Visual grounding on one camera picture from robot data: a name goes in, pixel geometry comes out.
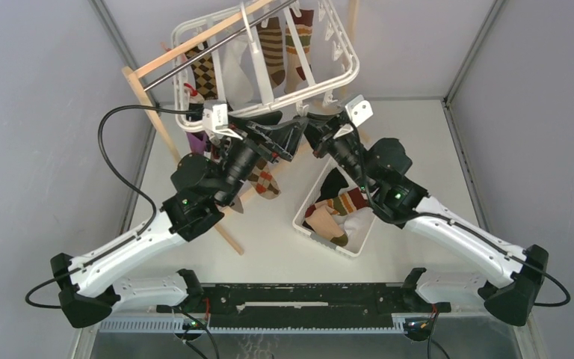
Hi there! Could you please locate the navy blue sock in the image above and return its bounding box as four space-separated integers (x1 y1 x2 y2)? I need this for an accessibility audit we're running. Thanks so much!
187 102 204 121

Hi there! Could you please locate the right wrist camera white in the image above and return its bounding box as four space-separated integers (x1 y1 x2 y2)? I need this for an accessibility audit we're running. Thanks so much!
345 95 374 127

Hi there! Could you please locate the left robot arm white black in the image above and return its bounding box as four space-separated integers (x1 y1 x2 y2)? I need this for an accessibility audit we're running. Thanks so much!
51 111 308 328

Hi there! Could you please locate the white plastic basket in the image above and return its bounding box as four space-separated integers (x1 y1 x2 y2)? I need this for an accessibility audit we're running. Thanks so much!
292 159 375 257

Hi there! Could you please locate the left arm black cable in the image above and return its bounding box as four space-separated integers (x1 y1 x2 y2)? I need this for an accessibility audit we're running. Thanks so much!
24 104 206 310

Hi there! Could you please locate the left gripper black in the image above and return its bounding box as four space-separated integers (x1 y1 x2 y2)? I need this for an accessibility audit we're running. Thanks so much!
213 111 306 206

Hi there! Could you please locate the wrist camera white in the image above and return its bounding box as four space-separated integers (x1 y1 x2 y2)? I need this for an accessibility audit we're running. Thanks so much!
202 100 243 140
345 95 374 127

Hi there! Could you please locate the black sock in basket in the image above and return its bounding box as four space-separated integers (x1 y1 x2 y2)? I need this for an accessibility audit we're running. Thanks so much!
315 168 349 203

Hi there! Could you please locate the tan sock in basket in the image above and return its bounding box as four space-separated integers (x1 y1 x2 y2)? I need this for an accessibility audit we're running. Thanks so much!
304 204 348 247

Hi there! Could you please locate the metal hanging rod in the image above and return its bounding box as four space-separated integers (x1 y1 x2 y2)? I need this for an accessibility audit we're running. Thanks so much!
135 1 294 91

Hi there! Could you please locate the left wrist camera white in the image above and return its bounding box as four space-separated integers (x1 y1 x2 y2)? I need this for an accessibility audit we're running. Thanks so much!
202 100 243 140

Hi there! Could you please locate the white plastic clip hanger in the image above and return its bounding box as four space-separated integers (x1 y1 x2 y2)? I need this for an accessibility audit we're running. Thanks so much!
173 1 359 117

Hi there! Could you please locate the white sock in basket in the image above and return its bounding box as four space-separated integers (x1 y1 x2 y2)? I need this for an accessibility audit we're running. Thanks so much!
339 207 373 243

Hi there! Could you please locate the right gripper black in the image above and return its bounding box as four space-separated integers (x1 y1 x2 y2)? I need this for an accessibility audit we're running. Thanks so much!
301 112 376 193

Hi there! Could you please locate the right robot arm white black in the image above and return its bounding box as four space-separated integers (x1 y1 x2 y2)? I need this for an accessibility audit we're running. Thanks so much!
304 114 549 326

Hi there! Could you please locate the beige orange argyle sock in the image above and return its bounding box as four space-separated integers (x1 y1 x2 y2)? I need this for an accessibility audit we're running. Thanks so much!
247 158 281 200

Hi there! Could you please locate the white cable duct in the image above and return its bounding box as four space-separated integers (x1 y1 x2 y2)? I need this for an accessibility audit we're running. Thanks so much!
98 316 428 334

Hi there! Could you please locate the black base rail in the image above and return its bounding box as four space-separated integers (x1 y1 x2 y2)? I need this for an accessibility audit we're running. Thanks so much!
156 283 451 328

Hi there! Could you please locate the white sock hanging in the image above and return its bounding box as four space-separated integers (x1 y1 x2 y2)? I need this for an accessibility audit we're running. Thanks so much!
222 36 253 105

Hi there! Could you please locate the brown yellow argyle sock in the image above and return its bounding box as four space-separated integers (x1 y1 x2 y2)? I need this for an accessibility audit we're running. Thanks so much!
191 54 218 100

